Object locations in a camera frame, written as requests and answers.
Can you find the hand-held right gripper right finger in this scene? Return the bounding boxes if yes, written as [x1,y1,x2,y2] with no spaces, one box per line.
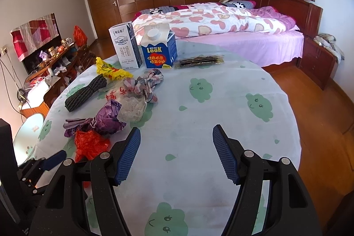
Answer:
[212,125,323,236]

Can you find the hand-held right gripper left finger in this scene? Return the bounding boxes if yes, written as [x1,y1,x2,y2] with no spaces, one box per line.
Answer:
[36,127,141,236]

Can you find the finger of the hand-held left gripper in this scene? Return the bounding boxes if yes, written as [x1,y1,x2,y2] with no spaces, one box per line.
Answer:
[19,150,67,184]

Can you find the round white side table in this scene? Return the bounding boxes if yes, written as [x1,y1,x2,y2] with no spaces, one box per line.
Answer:
[12,113,45,167]

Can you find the purple crumpled wrapper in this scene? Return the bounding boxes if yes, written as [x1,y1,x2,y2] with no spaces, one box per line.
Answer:
[63,100,127,138]

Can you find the clear plastic bag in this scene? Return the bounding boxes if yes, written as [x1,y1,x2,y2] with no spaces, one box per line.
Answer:
[117,96,148,123]

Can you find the white red print plastic bag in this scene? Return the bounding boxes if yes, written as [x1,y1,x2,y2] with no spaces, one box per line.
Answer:
[98,81,130,102]

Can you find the white box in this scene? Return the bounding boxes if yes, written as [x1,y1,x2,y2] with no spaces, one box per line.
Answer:
[26,81,52,104]

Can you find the checked cloth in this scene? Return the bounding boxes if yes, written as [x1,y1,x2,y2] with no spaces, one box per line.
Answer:
[123,69,164,104]

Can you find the yellow crumpled wrapper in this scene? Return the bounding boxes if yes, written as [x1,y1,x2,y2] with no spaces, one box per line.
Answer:
[95,57,134,82]

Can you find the black television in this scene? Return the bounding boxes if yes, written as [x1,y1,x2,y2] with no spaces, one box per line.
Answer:
[22,13,60,73]

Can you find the wooden television cabinet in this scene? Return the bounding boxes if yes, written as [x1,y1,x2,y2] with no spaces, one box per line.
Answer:
[21,41,97,120]

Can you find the blue milk carton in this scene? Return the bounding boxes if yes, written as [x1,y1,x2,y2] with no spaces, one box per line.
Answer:
[140,24,178,69]

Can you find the white milk carton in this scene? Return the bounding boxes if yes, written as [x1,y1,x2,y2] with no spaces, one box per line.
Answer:
[108,21,143,71]

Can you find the purple bed sheet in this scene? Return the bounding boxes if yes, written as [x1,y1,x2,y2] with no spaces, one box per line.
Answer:
[177,29,305,68]

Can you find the orange plastic bag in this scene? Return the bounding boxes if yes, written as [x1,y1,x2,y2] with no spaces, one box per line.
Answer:
[73,25,87,47]

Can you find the red and white cloth cover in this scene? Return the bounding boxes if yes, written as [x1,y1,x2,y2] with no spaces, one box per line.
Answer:
[10,13,60,62]

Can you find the red wooden nightstand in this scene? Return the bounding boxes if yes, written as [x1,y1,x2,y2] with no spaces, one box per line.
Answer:
[297,37,339,90]

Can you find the heart print quilt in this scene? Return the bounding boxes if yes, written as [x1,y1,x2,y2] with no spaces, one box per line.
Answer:
[132,2,296,39]

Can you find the patchwork blanket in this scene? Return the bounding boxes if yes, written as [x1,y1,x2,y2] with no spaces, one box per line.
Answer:
[149,0,256,15]

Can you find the pile of clothes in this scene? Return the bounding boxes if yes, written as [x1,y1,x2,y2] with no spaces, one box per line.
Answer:
[314,34,345,62]

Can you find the brown wooden door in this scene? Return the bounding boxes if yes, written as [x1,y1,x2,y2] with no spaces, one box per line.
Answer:
[83,0,119,39]

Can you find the black cables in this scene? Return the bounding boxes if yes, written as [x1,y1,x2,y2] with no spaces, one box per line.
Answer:
[0,59,28,112]

